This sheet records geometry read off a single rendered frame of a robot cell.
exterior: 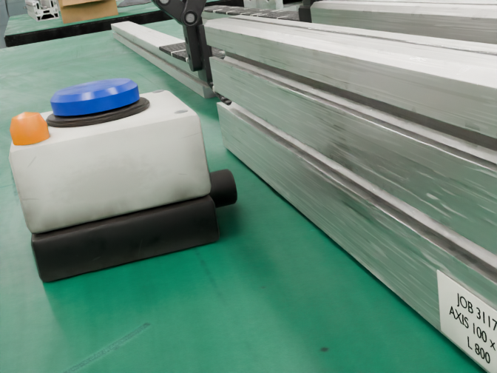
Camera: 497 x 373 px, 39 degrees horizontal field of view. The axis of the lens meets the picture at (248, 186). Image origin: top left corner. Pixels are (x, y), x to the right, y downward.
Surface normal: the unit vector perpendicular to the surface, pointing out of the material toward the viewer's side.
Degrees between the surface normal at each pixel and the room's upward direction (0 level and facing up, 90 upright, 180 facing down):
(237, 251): 0
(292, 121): 90
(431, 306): 90
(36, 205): 90
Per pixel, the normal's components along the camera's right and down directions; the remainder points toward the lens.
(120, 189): 0.27, 0.25
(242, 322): -0.14, -0.94
